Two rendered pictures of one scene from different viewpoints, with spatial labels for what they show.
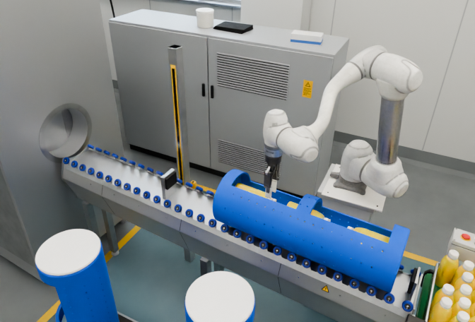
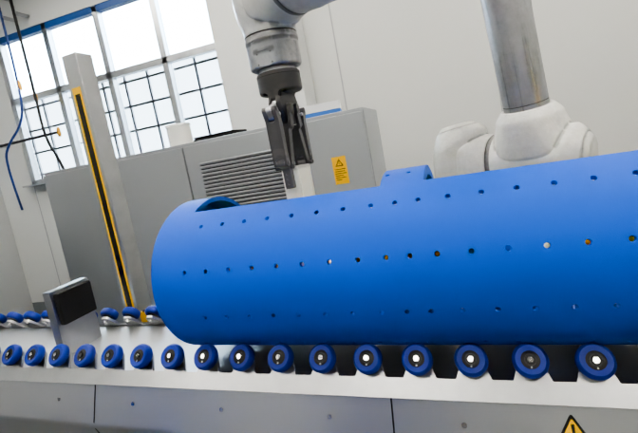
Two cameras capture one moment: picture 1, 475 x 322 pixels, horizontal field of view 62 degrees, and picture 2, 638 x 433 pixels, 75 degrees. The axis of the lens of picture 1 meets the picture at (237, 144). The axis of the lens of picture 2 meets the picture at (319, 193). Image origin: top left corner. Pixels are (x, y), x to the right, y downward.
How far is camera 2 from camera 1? 1.34 m
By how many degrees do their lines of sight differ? 26
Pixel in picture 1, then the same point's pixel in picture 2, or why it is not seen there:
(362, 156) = (475, 136)
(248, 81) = (253, 190)
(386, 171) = (542, 116)
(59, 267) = not seen: outside the picture
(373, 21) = (398, 113)
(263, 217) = (293, 245)
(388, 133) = (516, 23)
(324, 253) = (526, 265)
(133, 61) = (85, 221)
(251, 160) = not seen: hidden behind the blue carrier
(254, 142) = not seen: hidden behind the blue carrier
